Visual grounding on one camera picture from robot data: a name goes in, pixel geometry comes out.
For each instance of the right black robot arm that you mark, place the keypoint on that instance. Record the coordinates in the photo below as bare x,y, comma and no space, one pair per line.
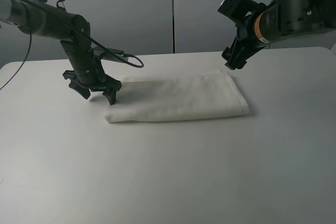
259,25

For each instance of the white towel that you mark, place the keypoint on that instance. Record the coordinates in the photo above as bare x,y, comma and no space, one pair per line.
197,97

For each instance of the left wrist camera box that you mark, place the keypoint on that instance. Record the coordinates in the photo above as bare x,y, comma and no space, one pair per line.
116,54

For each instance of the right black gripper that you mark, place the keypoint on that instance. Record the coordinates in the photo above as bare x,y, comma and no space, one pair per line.
245,45

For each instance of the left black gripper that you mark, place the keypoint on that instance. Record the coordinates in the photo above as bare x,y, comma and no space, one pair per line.
87,72

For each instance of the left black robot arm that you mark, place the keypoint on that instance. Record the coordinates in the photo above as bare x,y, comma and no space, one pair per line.
36,17

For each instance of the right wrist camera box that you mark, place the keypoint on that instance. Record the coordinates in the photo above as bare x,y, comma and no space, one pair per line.
237,10

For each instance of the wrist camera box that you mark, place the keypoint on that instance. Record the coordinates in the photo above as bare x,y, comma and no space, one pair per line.
237,10
116,54

